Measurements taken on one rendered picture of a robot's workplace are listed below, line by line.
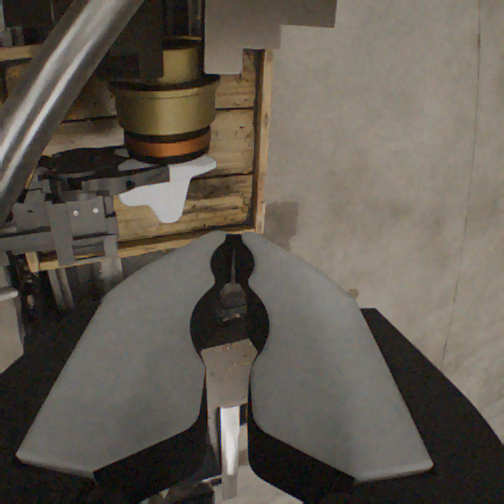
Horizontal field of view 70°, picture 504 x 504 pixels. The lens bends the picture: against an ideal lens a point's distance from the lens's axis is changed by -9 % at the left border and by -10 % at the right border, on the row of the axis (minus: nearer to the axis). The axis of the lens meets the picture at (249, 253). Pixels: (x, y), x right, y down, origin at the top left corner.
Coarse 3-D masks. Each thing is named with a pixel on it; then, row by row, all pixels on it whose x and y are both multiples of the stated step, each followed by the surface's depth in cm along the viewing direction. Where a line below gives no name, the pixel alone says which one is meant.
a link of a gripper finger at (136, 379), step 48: (144, 288) 9; (192, 288) 9; (96, 336) 7; (144, 336) 7; (192, 336) 8; (96, 384) 6; (144, 384) 6; (192, 384) 7; (48, 432) 5; (96, 432) 6; (144, 432) 6; (192, 432) 6; (96, 480) 5; (144, 480) 6
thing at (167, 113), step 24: (168, 48) 27; (192, 48) 28; (168, 72) 28; (192, 72) 29; (120, 96) 29; (144, 96) 27; (168, 96) 28; (192, 96) 29; (120, 120) 30; (144, 120) 29; (168, 120) 29; (192, 120) 30; (144, 144) 31; (168, 144) 31; (192, 144) 32
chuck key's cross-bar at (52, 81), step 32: (96, 0) 7; (128, 0) 7; (64, 32) 7; (96, 32) 7; (32, 64) 7; (64, 64) 7; (96, 64) 8; (32, 96) 7; (64, 96) 7; (0, 128) 7; (32, 128) 7; (0, 160) 7; (32, 160) 7; (0, 192) 7; (0, 224) 7
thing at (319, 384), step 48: (240, 240) 11; (288, 288) 9; (336, 288) 9; (288, 336) 8; (336, 336) 8; (288, 384) 7; (336, 384) 7; (384, 384) 7; (288, 432) 6; (336, 432) 6; (384, 432) 6; (288, 480) 6; (336, 480) 5; (384, 480) 5
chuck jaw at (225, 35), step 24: (216, 0) 27; (240, 0) 27; (264, 0) 27; (288, 0) 28; (312, 0) 28; (336, 0) 28; (216, 24) 28; (240, 24) 28; (264, 24) 28; (288, 24) 29; (312, 24) 29; (216, 48) 29; (240, 48) 29; (264, 48) 29; (216, 72) 30; (240, 72) 30
